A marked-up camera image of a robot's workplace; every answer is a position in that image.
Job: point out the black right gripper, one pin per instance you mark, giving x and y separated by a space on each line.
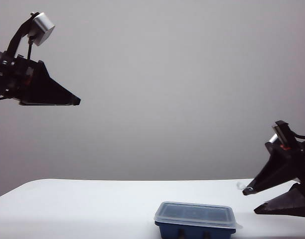
304 159

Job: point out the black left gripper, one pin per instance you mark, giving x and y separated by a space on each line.
15 79

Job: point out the blue ice cube tray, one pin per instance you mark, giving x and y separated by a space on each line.
192 232

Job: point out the translucent plastic tray lid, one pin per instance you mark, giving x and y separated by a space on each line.
167 214

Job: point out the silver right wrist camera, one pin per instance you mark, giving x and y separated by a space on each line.
273 139

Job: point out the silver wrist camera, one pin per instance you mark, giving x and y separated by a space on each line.
43 27
273 139

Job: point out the black left camera bracket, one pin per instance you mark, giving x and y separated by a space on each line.
18 35

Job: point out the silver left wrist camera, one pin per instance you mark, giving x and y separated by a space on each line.
43 27

